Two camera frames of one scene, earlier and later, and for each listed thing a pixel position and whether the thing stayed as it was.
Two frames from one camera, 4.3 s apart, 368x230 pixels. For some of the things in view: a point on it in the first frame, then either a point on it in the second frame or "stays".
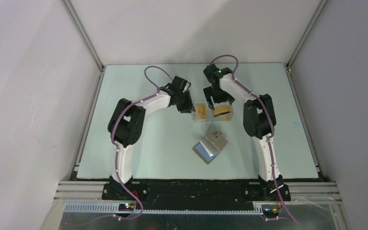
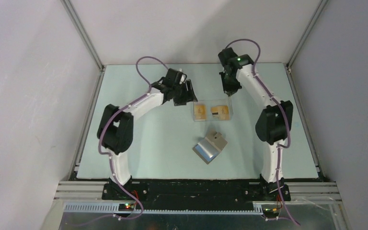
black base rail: (193, 195) stays
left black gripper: (189, 107) → (189, 96)
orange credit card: (222, 113) stays
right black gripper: (208, 93) → (229, 90)
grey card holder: (208, 148) stays
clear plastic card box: (223, 111) stays
